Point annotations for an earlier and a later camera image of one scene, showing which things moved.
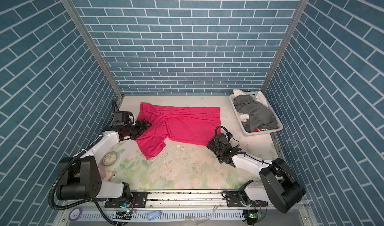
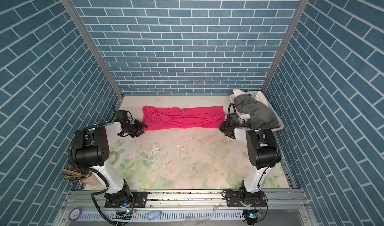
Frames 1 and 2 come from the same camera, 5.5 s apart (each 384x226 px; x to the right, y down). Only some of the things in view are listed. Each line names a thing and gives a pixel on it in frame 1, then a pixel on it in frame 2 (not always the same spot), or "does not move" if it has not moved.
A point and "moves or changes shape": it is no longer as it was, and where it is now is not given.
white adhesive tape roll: (109, 160) does not move
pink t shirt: (198, 125) moves or changes shape
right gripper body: (219, 153) to (225, 128)
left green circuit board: (123, 215) does not move
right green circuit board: (251, 215) does not move
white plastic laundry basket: (231, 98) does not move
